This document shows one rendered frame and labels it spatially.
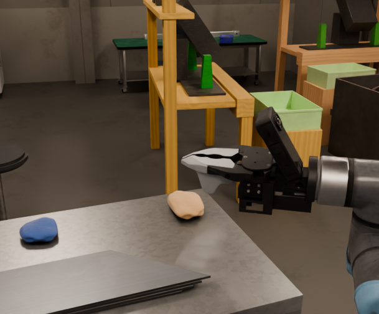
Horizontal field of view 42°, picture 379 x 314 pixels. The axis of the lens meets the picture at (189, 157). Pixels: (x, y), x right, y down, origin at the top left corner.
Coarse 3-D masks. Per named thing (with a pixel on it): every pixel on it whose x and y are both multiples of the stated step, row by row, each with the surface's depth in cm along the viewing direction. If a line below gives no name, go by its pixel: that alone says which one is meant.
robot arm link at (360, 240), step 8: (352, 216) 76; (352, 224) 76; (360, 224) 74; (368, 224) 73; (376, 224) 73; (352, 232) 77; (360, 232) 75; (368, 232) 74; (376, 232) 73; (352, 240) 76; (360, 240) 73; (368, 240) 72; (376, 240) 72; (352, 248) 74; (360, 248) 72; (352, 256) 73
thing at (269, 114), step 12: (264, 120) 70; (276, 120) 71; (264, 132) 71; (276, 132) 71; (276, 144) 72; (288, 144) 74; (276, 156) 73; (288, 156) 72; (288, 168) 73; (300, 168) 75; (288, 180) 75
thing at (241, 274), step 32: (0, 224) 141; (64, 224) 141; (96, 224) 141; (128, 224) 141; (160, 224) 141; (192, 224) 141; (224, 224) 141; (0, 256) 126; (32, 256) 126; (64, 256) 126; (160, 256) 126; (192, 256) 126; (224, 256) 126; (256, 256) 126; (192, 288) 114; (224, 288) 114; (256, 288) 114; (288, 288) 114
